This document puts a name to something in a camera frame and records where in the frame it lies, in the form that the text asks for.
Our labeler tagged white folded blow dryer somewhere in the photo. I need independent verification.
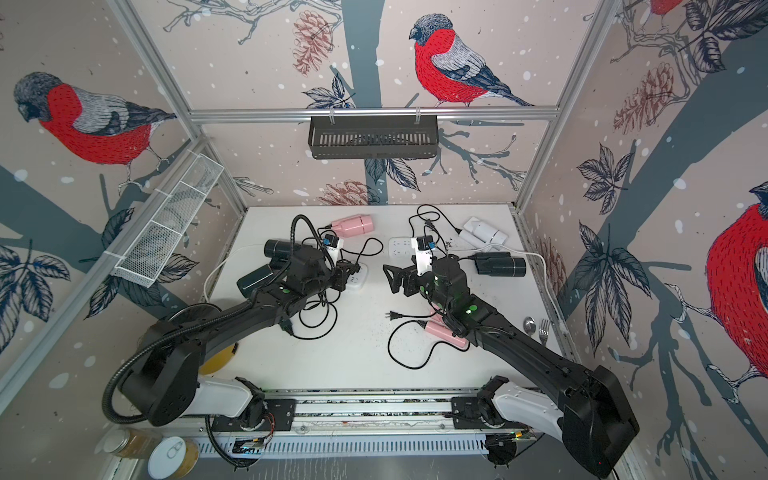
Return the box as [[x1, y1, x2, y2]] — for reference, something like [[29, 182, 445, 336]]
[[459, 217, 508, 248]]

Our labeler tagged glass jar with lid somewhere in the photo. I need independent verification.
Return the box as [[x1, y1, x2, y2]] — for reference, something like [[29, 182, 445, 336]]
[[95, 426, 162, 460]]

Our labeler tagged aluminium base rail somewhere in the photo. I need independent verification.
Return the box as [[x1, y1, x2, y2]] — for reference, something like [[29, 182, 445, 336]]
[[128, 386, 622, 436]]

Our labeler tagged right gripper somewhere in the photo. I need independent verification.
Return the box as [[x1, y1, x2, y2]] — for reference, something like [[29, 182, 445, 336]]
[[385, 253, 455, 315]]

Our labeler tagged black cord of dark dryer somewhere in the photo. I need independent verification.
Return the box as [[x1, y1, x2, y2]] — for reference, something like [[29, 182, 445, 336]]
[[278, 293, 340, 342]]

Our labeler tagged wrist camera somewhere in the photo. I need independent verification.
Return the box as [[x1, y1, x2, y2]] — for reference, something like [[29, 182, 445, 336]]
[[322, 232, 343, 264], [411, 235, 435, 276]]

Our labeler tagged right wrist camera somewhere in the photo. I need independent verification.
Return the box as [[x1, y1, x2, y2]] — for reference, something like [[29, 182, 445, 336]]
[[411, 235, 435, 276]]

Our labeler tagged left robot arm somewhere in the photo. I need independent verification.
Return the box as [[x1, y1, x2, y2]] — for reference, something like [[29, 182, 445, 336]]
[[101, 245, 360, 426]]

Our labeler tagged spoon with red handle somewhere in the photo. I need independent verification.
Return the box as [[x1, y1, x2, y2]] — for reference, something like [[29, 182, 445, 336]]
[[523, 317, 537, 336]]

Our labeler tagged black cord of front pink dryer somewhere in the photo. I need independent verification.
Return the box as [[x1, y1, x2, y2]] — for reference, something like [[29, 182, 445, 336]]
[[385, 309, 472, 371]]

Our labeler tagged dark blow dryer right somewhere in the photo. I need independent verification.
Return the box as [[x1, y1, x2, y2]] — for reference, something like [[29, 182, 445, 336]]
[[470, 252, 527, 278]]

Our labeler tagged black metal wall shelf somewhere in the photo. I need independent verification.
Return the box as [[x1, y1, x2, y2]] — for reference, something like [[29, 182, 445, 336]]
[[308, 115, 439, 160]]

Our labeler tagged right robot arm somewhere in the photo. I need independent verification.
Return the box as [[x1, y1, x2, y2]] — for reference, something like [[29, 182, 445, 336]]
[[383, 256, 639, 479]]

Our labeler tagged white cable of right strip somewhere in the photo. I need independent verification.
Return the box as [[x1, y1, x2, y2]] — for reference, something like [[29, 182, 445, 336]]
[[415, 242, 550, 301]]

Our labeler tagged black cord of white dryer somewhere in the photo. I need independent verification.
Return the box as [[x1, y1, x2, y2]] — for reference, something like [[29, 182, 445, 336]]
[[408, 203, 463, 251]]

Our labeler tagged pink blow dryer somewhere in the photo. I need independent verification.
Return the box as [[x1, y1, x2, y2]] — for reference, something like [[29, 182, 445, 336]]
[[425, 317, 469, 351], [331, 215, 374, 239]]

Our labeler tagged pink folded blow dryer front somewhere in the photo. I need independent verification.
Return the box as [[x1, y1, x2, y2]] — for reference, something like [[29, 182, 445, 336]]
[[425, 317, 469, 351]]

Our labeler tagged tin can with lid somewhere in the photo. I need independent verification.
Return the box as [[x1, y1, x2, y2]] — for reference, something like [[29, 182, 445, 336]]
[[147, 436, 199, 479]]

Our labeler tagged dark folded blow dryer left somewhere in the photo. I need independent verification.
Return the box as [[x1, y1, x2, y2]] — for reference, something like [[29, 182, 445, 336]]
[[263, 239, 300, 271]]

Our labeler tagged yellow pot with lid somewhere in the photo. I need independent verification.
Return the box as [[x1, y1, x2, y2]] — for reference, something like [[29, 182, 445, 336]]
[[199, 343, 239, 376]]

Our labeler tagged white wire mesh basket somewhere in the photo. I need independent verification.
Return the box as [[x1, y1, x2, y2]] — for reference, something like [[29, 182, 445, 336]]
[[111, 150, 224, 288]]

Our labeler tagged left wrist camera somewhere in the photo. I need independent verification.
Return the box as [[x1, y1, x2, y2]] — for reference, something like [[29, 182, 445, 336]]
[[322, 232, 343, 264]]

